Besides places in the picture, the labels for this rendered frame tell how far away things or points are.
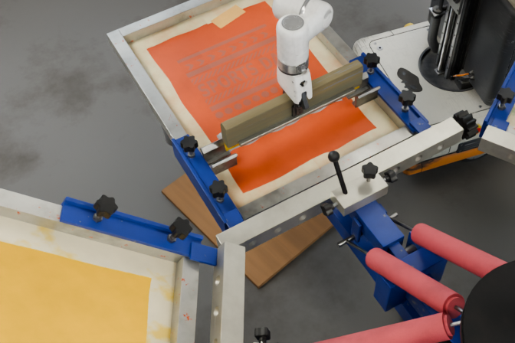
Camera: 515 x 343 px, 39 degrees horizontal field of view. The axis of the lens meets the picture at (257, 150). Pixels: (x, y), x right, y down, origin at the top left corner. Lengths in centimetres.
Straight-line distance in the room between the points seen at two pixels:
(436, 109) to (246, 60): 104
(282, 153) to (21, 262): 78
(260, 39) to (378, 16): 157
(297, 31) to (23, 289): 79
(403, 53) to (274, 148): 132
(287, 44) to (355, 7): 211
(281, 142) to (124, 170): 132
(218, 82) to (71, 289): 87
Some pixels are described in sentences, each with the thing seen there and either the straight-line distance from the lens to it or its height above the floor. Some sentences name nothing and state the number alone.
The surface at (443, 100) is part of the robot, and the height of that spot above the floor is 28.
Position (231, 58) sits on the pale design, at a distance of 216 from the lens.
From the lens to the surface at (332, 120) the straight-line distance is 200.
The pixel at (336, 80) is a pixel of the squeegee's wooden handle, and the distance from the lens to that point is 189.
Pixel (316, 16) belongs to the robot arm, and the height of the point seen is 135.
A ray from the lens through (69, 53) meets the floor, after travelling 369.
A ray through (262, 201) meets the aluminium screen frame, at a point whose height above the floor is 99.
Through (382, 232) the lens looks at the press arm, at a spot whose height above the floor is 104.
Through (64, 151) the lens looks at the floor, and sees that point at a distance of 329.
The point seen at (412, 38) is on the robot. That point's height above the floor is 28.
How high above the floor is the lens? 249
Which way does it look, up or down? 53 degrees down
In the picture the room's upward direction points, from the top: 4 degrees counter-clockwise
